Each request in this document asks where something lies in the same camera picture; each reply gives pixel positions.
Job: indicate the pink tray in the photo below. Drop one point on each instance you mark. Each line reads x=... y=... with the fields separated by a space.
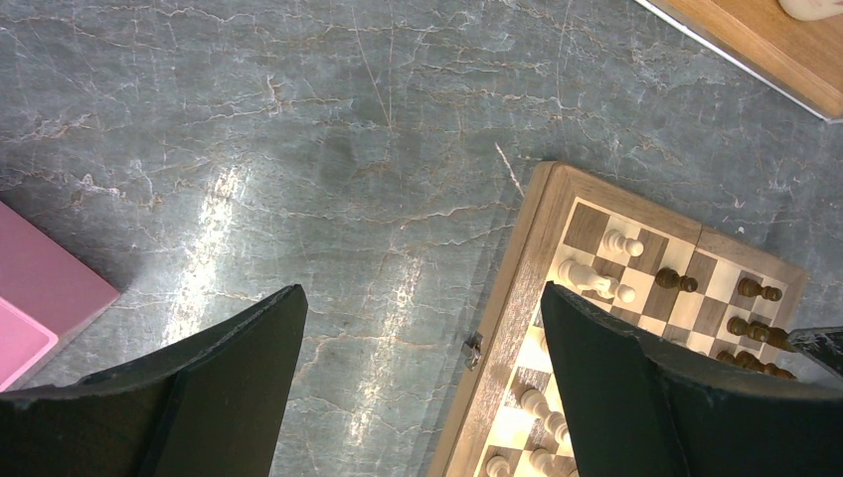
x=48 y=297

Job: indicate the cream bottle pink lettering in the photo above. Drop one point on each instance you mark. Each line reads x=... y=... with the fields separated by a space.
x=811 y=10

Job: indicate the white pawn corner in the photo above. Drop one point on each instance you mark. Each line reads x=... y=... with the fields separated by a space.
x=616 y=241

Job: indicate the white chess piece tall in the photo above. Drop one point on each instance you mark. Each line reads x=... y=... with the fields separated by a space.
x=585 y=277

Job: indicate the white wire wooden shelf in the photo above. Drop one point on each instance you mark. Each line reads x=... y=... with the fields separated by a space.
x=800 y=59

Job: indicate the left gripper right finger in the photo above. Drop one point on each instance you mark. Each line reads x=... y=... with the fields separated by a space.
x=639 y=405

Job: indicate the wooden chess board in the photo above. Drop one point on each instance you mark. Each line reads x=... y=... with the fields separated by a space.
x=507 y=417

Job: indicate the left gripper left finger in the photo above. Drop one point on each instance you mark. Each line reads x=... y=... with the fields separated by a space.
x=211 y=404

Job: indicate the dark chess piece top row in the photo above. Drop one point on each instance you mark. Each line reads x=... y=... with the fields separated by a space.
x=749 y=287

